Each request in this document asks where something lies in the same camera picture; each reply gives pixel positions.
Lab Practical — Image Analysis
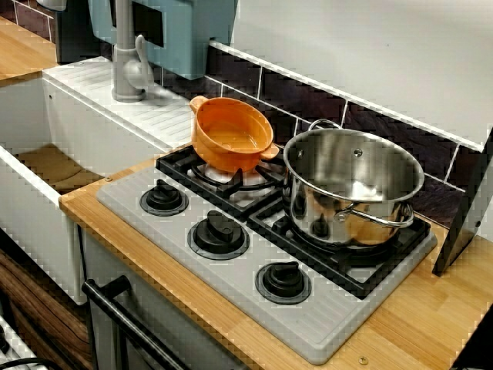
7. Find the stainless steel pot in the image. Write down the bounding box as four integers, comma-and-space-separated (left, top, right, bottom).
282, 119, 426, 247

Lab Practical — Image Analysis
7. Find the black burner grate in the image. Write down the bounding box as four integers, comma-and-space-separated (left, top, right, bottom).
246, 207, 432, 300
155, 144, 288, 221

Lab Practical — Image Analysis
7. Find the black board corner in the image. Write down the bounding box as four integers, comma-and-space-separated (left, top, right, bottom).
448, 308, 493, 370

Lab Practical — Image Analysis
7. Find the orange plastic pot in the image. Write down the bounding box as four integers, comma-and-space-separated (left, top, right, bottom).
188, 95, 281, 173

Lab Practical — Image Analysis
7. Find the white rounded object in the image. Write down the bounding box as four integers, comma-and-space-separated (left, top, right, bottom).
38, 0, 69, 12

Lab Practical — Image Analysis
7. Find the black stove knob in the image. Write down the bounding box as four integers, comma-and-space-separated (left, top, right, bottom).
256, 261, 312, 305
187, 210, 247, 261
139, 179, 189, 216

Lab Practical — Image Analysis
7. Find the teal box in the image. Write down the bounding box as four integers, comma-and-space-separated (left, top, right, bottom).
87, 0, 240, 81

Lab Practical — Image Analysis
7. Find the black oven door handle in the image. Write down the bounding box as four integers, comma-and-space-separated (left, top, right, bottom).
81, 275, 193, 370

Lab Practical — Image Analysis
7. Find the black side panel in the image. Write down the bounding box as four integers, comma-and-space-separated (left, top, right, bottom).
431, 126, 493, 277

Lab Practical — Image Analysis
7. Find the white toy sink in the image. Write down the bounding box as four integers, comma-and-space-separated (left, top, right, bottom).
0, 55, 197, 305

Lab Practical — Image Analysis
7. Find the white toy oven front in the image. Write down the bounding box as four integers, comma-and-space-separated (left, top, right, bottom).
79, 230, 247, 370

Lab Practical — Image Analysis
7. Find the black cable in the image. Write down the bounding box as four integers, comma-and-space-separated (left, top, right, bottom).
0, 356, 51, 370

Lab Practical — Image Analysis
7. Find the grey toy faucet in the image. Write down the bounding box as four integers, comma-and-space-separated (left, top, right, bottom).
111, 0, 149, 103

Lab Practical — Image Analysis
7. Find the grey toy stove panel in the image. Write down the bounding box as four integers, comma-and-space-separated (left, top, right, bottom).
95, 144, 439, 365

